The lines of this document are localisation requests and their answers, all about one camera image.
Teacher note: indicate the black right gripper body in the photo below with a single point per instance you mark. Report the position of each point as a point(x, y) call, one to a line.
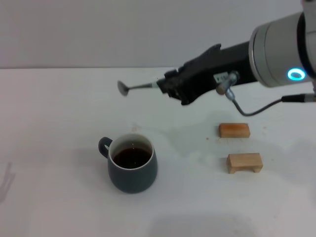
point(209, 69)

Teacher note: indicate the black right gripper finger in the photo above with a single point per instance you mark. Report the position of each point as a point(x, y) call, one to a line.
point(171, 89)
point(174, 74)

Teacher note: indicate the dark grey ceramic cup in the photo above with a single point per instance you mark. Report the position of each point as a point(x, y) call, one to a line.
point(133, 179)

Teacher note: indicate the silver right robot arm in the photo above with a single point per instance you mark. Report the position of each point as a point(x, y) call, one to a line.
point(276, 49)

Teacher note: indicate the orange stained wooden block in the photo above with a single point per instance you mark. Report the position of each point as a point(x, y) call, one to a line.
point(234, 130)

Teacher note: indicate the dark coffee liquid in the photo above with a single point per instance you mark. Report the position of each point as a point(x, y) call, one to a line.
point(130, 159)

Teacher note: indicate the pale notched wooden block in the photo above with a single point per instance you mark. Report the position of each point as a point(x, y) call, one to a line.
point(243, 161)

